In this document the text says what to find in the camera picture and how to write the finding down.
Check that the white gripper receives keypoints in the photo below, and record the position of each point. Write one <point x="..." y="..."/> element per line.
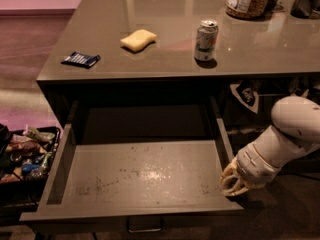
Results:
<point x="256" y="166"/>

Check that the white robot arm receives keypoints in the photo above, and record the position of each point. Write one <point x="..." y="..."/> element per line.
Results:
<point x="294" y="133"/>

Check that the grey drawer cabinet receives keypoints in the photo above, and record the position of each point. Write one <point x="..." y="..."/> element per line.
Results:
<point x="272" y="53"/>

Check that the black white chip bag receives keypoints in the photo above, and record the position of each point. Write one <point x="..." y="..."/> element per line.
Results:
<point x="245" y="92"/>

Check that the green white soda can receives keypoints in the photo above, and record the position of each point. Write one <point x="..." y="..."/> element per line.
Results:
<point x="207" y="33"/>

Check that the yellow sponge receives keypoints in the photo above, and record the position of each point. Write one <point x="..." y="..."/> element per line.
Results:
<point x="138" y="40"/>

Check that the large nut jar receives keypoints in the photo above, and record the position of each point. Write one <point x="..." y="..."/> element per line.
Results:
<point x="245" y="9"/>

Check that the dark glass bottle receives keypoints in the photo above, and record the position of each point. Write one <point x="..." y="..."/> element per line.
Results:
<point x="306" y="9"/>

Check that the blue snack packet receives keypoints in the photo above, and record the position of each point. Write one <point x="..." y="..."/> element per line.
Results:
<point x="81" y="60"/>

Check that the black tray of snacks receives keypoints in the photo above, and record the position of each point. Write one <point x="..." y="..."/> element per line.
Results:
<point x="35" y="139"/>

